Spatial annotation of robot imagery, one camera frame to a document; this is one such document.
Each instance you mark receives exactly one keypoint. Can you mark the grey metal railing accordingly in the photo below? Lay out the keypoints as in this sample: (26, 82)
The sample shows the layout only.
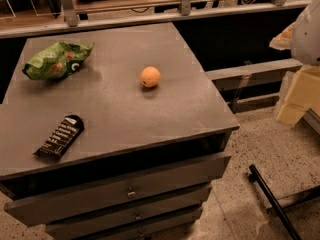
(78, 16)

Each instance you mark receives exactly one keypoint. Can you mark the top grey drawer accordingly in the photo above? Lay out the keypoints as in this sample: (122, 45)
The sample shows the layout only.
(92, 196)

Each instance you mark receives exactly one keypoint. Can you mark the orange fruit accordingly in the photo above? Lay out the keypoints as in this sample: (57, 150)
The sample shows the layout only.
(150, 77)

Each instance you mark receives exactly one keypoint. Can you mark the green chip bag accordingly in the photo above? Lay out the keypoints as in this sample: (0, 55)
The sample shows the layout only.
(58, 61)

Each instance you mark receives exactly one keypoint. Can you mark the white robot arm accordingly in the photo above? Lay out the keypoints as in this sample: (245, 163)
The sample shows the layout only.
(305, 42)

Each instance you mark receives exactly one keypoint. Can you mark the middle grey drawer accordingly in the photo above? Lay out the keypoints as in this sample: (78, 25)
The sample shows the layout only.
(126, 213)

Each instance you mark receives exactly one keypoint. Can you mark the grey low bench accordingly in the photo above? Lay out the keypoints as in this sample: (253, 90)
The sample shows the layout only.
(252, 86)

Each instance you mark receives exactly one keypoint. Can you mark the black rxbar chocolate bar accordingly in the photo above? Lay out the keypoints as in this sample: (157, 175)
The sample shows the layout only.
(61, 138)

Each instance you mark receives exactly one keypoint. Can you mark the grey drawer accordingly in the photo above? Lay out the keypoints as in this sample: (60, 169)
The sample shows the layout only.
(92, 196)
(147, 227)
(126, 213)

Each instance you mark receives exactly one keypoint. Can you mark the black metal bar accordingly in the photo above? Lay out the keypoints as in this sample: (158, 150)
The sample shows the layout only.
(255, 176)

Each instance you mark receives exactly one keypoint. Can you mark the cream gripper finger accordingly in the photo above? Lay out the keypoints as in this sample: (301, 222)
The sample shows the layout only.
(299, 91)
(283, 40)

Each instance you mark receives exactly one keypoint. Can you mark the bottom grey drawer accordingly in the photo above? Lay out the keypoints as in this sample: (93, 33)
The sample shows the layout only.
(147, 227)

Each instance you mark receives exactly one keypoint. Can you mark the grey drawer cabinet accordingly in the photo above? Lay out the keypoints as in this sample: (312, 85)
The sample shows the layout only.
(127, 127)

